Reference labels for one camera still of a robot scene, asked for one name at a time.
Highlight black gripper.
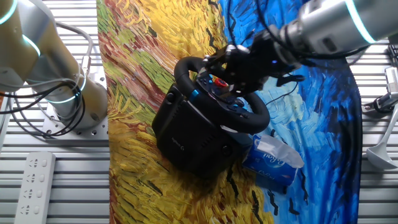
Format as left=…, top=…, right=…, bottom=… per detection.
left=202, top=29, right=302, bottom=96

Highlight black steering wheel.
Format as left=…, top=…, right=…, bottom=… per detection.
left=174, top=56, right=271, bottom=134

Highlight blue tissue pack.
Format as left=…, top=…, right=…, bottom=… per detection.
left=241, top=134, right=305, bottom=187

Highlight painted wheatfield cloth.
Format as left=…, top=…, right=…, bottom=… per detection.
left=95, top=0, right=364, bottom=224

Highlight black keyboard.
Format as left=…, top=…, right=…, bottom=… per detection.
left=387, top=44, right=398, bottom=67

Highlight white power strip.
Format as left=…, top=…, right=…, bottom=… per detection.
left=14, top=151, right=57, bottom=224

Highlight black usb cable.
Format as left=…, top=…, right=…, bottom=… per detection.
left=266, top=80, right=299, bottom=106

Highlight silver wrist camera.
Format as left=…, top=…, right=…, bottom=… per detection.
left=275, top=73, right=306, bottom=87

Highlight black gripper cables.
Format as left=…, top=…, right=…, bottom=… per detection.
left=226, top=0, right=371, bottom=71

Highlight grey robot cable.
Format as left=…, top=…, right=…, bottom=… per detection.
left=51, top=20, right=94, bottom=75

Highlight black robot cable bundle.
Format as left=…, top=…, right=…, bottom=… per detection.
left=0, top=73, right=88, bottom=135

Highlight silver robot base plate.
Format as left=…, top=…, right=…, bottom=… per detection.
left=42, top=70, right=110, bottom=140

